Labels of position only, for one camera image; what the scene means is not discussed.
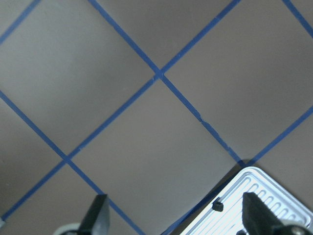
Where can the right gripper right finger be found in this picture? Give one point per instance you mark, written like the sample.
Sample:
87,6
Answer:
257,218

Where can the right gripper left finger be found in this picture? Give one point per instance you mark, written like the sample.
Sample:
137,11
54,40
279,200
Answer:
97,219

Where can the small black bearing gear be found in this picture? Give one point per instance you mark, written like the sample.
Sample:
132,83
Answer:
218,206

